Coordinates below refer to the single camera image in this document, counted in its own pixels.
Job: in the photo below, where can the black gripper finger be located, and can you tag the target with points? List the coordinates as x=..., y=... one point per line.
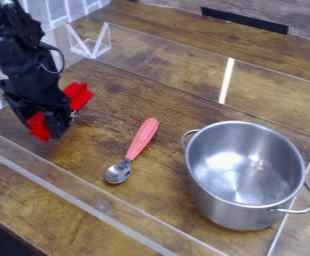
x=58, y=122
x=23, y=108

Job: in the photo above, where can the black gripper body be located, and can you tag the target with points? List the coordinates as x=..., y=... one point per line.
x=34, y=82

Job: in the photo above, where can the red rectangular block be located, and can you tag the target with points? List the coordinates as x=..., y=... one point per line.
x=80, y=96

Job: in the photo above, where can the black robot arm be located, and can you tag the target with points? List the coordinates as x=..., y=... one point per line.
x=21, y=36

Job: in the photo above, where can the silver steel pot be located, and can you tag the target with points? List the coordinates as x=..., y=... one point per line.
x=247, y=173

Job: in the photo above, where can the clear acrylic front barrier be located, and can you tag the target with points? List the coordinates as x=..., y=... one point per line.
x=154, y=233

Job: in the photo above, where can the black strip on table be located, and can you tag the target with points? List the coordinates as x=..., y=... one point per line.
x=245, y=20

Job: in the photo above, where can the clear acrylic triangle bracket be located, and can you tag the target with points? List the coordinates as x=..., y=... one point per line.
x=90, y=48

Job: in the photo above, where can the spoon with pink handle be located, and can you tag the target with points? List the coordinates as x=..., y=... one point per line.
x=118, y=173

